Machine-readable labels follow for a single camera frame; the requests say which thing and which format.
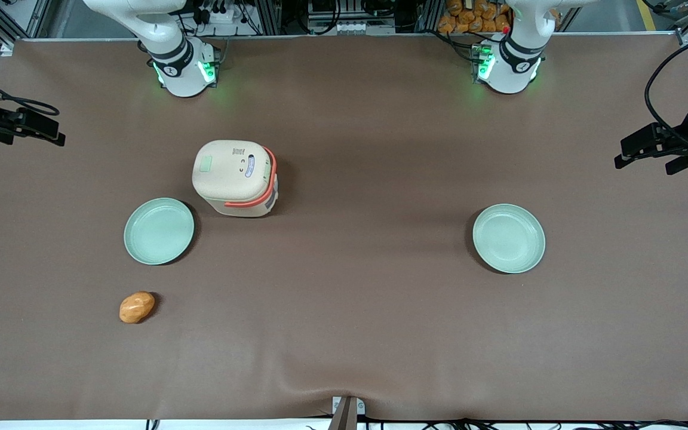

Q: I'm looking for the light green plate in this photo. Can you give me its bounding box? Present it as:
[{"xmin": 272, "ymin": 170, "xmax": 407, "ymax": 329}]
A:
[
  {"xmin": 472, "ymin": 204, "xmax": 546, "ymax": 275},
  {"xmin": 124, "ymin": 198, "xmax": 195, "ymax": 266}
]

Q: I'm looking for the white power strip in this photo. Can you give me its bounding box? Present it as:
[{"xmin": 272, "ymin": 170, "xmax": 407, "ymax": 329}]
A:
[{"xmin": 196, "ymin": 0, "xmax": 244, "ymax": 26}]

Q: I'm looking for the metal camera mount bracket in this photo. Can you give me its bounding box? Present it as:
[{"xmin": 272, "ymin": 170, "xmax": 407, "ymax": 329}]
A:
[{"xmin": 327, "ymin": 395, "xmax": 367, "ymax": 430}]

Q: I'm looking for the grey electronics box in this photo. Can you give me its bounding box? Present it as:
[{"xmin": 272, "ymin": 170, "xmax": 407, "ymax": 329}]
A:
[{"xmin": 307, "ymin": 0, "xmax": 397, "ymax": 35}]

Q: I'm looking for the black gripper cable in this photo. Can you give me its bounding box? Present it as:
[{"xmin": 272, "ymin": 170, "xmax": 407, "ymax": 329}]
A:
[
  {"xmin": 644, "ymin": 41, "xmax": 688, "ymax": 151},
  {"xmin": 0, "ymin": 62, "xmax": 60, "ymax": 116}
]

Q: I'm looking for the brown table cloth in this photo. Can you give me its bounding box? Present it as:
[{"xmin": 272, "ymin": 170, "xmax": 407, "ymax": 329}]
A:
[{"xmin": 0, "ymin": 36, "xmax": 688, "ymax": 422}]

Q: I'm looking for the pile of orange bread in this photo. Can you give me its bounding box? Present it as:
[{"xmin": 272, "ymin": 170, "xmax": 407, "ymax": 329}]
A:
[{"xmin": 437, "ymin": 0, "xmax": 513, "ymax": 35}]

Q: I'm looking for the cream lunch box container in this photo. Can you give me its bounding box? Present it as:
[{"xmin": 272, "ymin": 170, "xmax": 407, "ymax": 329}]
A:
[{"xmin": 192, "ymin": 139, "xmax": 280, "ymax": 218}]

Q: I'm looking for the orange-brown bread roll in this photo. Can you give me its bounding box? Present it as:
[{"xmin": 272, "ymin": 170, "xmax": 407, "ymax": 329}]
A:
[{"xmin": 119, "ymin": 291, "xmax": 156, "ymax": 325}]

